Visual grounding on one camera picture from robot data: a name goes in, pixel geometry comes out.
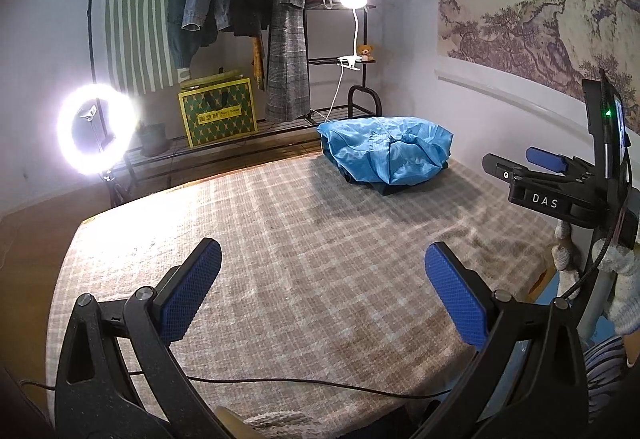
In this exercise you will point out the striped wall poster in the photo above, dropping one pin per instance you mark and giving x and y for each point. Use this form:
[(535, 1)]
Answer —
[(132, 34)]

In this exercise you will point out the small teddy bear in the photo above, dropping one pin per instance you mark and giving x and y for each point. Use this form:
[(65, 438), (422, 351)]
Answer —
[(366, 52)]

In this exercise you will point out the beige plaid blanket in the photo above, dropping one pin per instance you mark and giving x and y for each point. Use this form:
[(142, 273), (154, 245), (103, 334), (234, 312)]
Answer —
[(310, 244)]

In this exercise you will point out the person's striped clothing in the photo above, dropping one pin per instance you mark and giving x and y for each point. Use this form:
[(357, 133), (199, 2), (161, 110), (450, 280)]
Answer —
[(607, 379)]

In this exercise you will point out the dark pot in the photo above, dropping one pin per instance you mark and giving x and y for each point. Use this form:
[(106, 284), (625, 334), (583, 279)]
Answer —
[(151, 139)]

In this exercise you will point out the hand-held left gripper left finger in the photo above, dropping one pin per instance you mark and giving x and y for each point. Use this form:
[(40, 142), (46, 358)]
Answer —
[(192, 286)]

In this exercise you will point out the blue jacket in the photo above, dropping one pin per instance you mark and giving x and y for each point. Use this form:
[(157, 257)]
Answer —
[(395, 144)]

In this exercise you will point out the person's right hand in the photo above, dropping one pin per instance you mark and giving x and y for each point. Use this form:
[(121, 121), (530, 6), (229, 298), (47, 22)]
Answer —
[(627, 299)]

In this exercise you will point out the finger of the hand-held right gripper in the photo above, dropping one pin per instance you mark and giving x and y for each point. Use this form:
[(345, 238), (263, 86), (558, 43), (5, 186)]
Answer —
[(550, 178), (547, 159)]

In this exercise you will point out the dark blue folded clothes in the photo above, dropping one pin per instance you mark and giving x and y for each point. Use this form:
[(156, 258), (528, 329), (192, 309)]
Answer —
[(390, 189)]

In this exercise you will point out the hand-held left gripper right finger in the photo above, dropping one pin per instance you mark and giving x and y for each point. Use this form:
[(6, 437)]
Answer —
[(457, 301)]

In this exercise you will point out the yellow scarf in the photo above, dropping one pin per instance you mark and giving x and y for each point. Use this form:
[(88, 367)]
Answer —
[(258, 64)]

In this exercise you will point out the grey plaid coat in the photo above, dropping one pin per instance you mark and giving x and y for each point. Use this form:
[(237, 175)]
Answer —
[(287, 44)]

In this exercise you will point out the black arched metal frame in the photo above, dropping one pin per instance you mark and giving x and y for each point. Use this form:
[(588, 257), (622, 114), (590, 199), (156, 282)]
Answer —
[(352, 99)]

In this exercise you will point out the yellow and green box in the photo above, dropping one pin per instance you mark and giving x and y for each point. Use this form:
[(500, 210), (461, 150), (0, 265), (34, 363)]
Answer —
[(220, 114)]

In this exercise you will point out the black tripod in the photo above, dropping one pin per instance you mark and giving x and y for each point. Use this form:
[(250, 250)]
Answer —
[(117, 191)]

